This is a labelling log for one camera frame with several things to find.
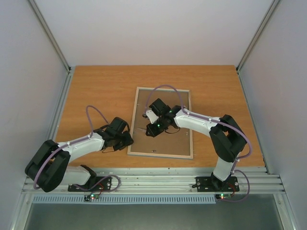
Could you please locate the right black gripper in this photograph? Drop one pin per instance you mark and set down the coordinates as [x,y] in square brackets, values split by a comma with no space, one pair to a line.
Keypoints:
[150,131]

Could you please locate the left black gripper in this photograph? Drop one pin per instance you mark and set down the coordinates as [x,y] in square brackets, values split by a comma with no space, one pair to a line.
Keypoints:
[129,141]

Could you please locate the turquoise picture frame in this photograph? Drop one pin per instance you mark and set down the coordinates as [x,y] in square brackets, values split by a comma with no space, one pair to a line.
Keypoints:
[174,143]

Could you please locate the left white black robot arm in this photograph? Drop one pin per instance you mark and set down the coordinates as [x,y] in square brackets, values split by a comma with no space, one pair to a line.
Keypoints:
[49,167]

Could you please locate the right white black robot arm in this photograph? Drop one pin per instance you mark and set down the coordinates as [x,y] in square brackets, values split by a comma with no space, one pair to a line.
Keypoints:
[227,137]

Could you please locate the left circuit board with LEDs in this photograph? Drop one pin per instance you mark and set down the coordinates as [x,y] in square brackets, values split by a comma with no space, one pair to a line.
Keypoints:
[90,198]

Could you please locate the circuit board with leds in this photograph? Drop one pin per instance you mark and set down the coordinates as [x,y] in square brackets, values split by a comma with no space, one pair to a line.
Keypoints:
[90,198]
[223,196]

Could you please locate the right circuit board with LEDs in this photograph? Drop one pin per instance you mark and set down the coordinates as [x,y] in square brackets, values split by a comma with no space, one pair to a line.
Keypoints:
[223,196]

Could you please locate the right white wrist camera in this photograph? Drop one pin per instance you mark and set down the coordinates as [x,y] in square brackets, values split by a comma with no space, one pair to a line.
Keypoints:
[151,116]

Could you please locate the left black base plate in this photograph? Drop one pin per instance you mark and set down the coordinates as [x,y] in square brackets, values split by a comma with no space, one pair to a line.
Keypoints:
[105,183]

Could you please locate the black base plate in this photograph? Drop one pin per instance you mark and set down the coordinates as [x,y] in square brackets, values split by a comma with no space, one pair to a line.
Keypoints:
[105,183]
[204,183]

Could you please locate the grey slotted cable duct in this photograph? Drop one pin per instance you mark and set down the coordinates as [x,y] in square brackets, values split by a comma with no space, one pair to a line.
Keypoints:
[113,199]

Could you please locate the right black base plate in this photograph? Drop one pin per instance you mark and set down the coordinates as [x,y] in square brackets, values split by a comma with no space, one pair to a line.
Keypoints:
[204,183]

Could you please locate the left aluminium corner post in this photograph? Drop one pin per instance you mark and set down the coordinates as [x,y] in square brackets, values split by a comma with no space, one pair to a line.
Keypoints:
[37,12]

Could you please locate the aluminium corner post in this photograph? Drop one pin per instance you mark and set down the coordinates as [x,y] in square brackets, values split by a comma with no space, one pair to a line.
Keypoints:
[37,12]
[258,33]

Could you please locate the right aluminium corner post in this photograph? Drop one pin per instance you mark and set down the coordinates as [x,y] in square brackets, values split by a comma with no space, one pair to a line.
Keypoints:
[258,33]

